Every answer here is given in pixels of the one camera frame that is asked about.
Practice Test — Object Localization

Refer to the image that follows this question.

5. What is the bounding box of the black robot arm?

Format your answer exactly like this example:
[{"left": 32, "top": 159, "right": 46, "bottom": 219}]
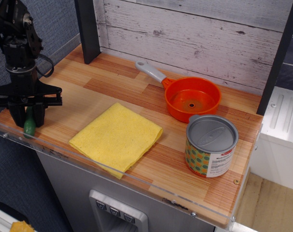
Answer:
[{"left": 0, "top": 0, "right": 62, "bottom": 127}]

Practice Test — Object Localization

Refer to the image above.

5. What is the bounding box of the silver water dispenser panel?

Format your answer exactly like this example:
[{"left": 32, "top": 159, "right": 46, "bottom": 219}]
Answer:
[{"left": 89, "top": 189, "right": 149, "bottom": 232}]

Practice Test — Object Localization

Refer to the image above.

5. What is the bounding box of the black right shelf post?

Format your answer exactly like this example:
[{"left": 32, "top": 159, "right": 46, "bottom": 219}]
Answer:
[{"left": 256, "top": 3, "right": 293, "bottom": 116}]

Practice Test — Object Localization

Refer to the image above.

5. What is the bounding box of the grey toy fridge cabinet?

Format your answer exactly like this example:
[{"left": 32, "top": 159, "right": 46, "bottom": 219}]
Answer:
[{"left": 37, "top": 147, "right": 215, "bottom": 232}]

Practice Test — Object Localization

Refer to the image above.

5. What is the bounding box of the yellow folded towel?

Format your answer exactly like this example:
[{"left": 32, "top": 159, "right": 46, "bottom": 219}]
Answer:
[{"left": 69, "top": 103, "right": 163, "bottom": 179}]

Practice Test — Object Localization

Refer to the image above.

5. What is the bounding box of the orange toy pot grey handle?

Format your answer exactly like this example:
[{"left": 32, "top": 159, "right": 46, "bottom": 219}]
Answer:
[{"left": 135, "top": 61, "right": 221, "bottom": 123}]

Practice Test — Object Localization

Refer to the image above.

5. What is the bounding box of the patterned can grey lid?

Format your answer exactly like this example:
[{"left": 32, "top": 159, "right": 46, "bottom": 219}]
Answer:
[{"left": 185, "top": 115, "right": 239, "bottom": 178}]

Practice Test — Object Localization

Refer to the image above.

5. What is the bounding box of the black shelf post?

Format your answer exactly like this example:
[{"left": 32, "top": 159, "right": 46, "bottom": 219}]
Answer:
[
  {"left": 74, "top": 0, "right": 101, "bottom": 64},
  {"left": 256, "top": 3, "right": 293, "bottom": 116}
]

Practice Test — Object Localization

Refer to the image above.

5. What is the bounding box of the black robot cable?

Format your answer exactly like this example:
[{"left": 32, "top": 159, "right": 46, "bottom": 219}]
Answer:
[{"left": 35, "top": 53, "right": 55, "bottom": 78}]

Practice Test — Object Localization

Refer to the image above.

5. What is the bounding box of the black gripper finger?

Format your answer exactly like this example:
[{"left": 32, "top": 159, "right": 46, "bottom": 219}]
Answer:
[
  {"left": 32, "top": 103, "right": 45, "bottom": 127},
  {"left": 8, "top": 103, "right": 26, "bottom": 126}
]

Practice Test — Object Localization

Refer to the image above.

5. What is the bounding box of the green toy pickle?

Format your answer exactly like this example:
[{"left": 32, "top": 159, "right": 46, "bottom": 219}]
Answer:
[{"left": 23, "top": 106, "right": 36, "bottom": 139}]

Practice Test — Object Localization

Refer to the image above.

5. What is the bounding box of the white toy sink unit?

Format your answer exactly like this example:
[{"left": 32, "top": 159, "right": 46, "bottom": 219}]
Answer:
[{"left": 249, "top": 87, "right": 293, "bottom": 189}]

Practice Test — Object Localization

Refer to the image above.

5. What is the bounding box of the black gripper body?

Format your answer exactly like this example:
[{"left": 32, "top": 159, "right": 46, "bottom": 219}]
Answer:
[{"left": 0, "top": 68, "right": 62, "bottom": 108}]

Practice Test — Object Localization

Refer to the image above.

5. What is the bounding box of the clear acrylic front guard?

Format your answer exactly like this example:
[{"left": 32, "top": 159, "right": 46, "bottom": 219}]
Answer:
[{"left": 0, "top": 122, "right": 235, "bottom": 232}]

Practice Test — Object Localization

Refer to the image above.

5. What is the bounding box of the yellow black object corner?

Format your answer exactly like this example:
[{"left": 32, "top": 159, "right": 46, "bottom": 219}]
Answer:
[{"left": 9, "top": 221, "right": 35, "bottom": 232}]

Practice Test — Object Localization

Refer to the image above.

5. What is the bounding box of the black left shelf post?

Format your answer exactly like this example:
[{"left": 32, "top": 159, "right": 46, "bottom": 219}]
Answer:
[{"left": 74, "top": 0, "right": 101, "bottom": 64}]

